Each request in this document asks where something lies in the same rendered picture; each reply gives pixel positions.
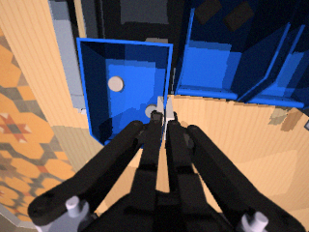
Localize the blue bin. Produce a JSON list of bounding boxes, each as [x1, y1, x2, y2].
[[173, 0, 301, 102], [76, 38, 173, 146], [243, 0, 309, 109]]

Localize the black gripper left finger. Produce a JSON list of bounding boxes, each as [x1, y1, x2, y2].
[[27, 96, 164, 232]]

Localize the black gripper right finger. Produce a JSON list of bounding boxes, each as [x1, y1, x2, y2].
[[164, 97, 306, 232]]

